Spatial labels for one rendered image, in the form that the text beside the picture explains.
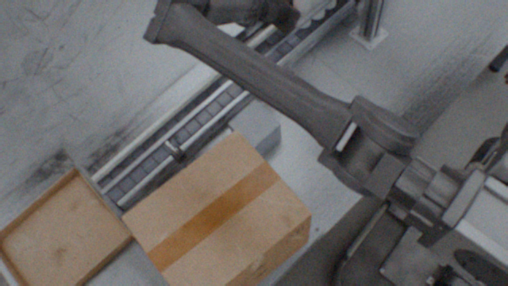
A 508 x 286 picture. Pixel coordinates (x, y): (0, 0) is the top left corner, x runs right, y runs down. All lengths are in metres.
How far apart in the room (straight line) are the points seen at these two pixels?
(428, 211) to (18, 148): 1.21
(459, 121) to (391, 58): 0.98
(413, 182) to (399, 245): 1.26
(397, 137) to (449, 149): 1.70
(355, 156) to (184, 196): 0.45
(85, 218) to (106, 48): 0.55
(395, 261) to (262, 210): 0.96
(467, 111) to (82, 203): 1.76
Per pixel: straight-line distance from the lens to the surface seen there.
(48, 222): 1.40
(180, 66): 1.47
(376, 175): 0.62
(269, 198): 0.96
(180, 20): 0.71
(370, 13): 1.41
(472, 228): 0.58
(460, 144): 2.34
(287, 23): 1.30
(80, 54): 1.61
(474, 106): 2.45
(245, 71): 0.67
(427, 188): 0.60
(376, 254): 1.85
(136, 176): 1.29
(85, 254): 1.34
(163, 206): 0.99
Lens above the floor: 2.04
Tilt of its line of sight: 66 degrees down
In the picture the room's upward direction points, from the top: 11 degrees counter-clockwise
